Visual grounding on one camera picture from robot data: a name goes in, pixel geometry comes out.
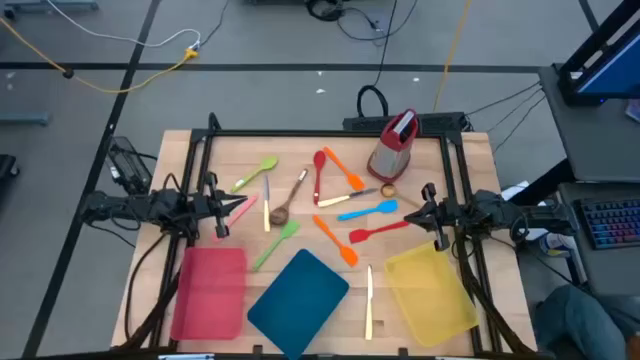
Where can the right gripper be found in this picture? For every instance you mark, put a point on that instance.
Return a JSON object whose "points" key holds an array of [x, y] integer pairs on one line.
{"points": [[452, 215]]}

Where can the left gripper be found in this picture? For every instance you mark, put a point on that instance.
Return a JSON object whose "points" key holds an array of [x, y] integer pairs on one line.
{"points": [[207, 205]]}

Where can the pink silicone spatula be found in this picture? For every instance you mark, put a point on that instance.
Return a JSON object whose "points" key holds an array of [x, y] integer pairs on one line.
{"points": [[245, 207]]}

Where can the blue silicone spatula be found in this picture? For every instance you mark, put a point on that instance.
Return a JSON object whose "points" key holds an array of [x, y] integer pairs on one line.
{"points": [[387, 206]]}

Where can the brown wooden spoon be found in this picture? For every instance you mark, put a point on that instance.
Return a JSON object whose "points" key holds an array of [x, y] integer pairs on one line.
{"points": [[279, 216]]}

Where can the green silicone spoon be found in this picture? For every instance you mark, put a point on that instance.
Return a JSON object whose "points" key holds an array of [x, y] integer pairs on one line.
{"points": [[270, 162]]}

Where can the green silicone spatula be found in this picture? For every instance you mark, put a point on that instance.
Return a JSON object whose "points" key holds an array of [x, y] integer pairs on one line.
{"points": [[290, 230]]}

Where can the red silicone spatula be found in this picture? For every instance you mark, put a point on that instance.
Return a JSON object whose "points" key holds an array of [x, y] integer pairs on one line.
{"points": [[357, 235]]}

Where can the orange silicone spatula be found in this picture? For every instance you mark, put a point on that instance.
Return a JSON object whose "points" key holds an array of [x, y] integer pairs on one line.
{"points": [[356, 181], [349, 256]]}

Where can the red silicone spoon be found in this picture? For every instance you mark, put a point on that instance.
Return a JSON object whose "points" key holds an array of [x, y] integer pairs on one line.
{"points": [[319, 159]]}

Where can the blue plastic bin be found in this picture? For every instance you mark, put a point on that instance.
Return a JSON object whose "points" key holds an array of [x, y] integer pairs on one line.
{"points": [[297, 305]]}

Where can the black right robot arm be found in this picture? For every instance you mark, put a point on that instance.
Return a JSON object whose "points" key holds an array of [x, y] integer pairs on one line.
{"points": [[525, 215]]}

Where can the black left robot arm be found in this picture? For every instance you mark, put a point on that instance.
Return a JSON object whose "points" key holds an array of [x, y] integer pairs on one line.
{"points": [[150, 205]]}

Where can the steel box grater red trim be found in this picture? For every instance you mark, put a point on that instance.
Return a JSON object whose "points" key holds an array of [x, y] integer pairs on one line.
{"points": [[387, 162]]}

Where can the yellow plastic bin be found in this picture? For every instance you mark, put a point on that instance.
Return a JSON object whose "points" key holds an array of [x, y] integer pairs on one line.
{"points": [[430, 295]]}

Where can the red plastic bin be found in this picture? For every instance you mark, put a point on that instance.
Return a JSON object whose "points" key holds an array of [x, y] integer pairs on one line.
{"points": [[210, 295]]}

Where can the black power strip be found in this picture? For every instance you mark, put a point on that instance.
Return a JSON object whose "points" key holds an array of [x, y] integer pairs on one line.
{"points": [[440, 122]]}

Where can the black mesh power supply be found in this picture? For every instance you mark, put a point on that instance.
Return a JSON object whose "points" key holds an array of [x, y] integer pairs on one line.
{"points": [[125, 165]]}

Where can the white bottle blue label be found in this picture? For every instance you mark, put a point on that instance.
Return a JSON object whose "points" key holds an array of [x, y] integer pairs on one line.
{"points": [[555, 245]]}

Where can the person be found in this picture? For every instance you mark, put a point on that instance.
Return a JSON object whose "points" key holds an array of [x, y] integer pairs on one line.
{"points": [[575, 325]]}

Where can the backlit black keyboard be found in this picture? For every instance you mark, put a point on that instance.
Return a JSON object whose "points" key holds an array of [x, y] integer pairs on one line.
{"points": [[610, 222]]}

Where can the dark grey desk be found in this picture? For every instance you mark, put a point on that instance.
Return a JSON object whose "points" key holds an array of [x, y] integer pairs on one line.
{"points": [[610, 270]]}

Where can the grey cart base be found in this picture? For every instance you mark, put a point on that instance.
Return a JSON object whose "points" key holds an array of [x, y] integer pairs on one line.
{"points": [[25, 119], [50, 5]]}

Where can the black floor object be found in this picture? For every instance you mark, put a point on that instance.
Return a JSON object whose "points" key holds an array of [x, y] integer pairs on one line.
{"points": [[6, 167]]}

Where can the computer monitor blue screen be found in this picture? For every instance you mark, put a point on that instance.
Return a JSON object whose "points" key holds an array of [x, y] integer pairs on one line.
{"points": [[615, 70]]}

